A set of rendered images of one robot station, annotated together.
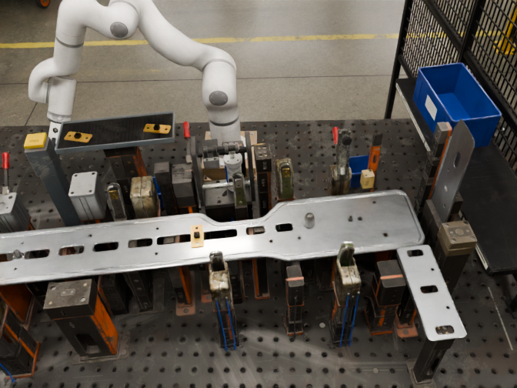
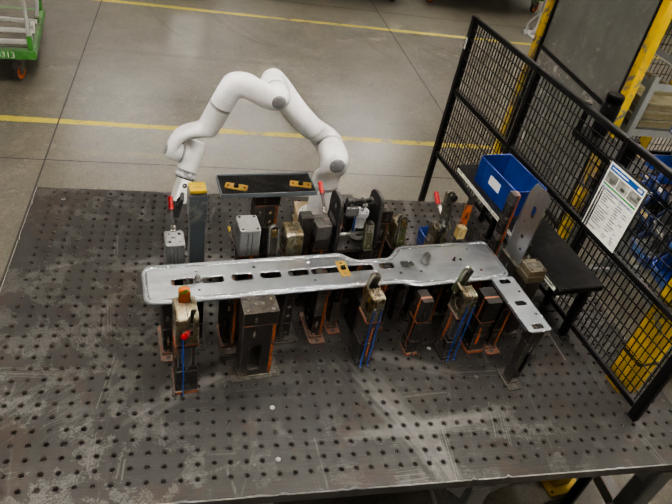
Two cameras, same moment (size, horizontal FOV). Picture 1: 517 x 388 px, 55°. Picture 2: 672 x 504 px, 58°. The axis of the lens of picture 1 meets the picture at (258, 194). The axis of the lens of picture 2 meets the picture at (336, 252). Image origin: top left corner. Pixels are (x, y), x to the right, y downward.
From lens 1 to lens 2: 113 cm
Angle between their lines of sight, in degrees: 18
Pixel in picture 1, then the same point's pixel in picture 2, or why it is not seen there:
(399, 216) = (487, 258)
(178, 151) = not seen: hidden behind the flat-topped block
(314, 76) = not seen: hidden behind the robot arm
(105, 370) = (262, 385)
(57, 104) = (190, 162)
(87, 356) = (244, 374)
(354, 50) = (364, 151)
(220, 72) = (338, 145)
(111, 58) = (115, 140)
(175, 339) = (315, 361)
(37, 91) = (176, 149)
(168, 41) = (305, 116)
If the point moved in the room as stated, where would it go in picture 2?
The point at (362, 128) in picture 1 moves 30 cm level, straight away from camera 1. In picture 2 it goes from (419, 208) to (415, 178)
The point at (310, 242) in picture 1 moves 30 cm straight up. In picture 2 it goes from (430, 273) to (452, 209)
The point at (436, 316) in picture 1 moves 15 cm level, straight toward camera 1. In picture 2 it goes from (530, 318) to (525, 345)
